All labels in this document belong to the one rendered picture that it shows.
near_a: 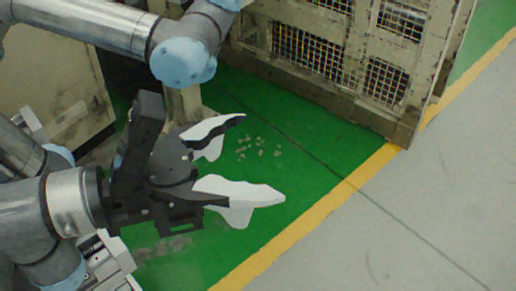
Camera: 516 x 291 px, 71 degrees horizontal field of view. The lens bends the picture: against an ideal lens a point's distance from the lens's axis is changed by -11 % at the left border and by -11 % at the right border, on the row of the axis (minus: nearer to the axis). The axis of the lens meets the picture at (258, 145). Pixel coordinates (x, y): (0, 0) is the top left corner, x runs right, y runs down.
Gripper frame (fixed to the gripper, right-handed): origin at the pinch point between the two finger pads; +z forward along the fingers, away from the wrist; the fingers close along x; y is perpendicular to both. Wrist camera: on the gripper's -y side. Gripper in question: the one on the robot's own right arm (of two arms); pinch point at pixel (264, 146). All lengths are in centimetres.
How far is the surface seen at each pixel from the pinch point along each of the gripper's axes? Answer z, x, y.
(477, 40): 211, -165, 84
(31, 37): -55, -116, 22
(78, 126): -51, -125, 71
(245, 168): 19, -99, 94
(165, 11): -3, -120, 24
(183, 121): -3, -127, 82
